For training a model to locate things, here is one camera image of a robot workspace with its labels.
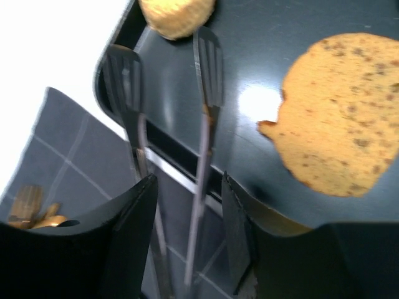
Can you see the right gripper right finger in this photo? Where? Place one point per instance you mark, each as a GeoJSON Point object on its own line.
{"type": "Point", "coordinates": [272, 256]}

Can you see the black baking tray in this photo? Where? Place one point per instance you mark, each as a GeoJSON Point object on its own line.
{"type": "Point", "coordinates": [260, 41]}

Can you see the small round bun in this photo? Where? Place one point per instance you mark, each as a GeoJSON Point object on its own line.
{"type": "Point", "coordinates": [176, 19]}

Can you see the gold knife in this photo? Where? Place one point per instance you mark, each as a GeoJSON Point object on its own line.
{"type": "Point", "coordinates": [50, 211]}

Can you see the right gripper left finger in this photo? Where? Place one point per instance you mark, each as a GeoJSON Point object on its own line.
{"type": "Point", "coordinates": [101, 254]}

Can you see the gold spoon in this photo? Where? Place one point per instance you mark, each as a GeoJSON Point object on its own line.
{"type": "Point", "coordinates": [56, 221]}

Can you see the brown bread slice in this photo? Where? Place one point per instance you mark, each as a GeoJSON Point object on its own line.
{"type": "Point", "coordinates": [337, 126]}

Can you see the black grid placemat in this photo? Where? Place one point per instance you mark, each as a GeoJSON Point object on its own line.
{"type": "Point", "coordinates": [81, 163]}

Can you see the metal tongs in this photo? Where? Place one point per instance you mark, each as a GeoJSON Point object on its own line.
{"type": "Point", "coordinates": [123, 73]}

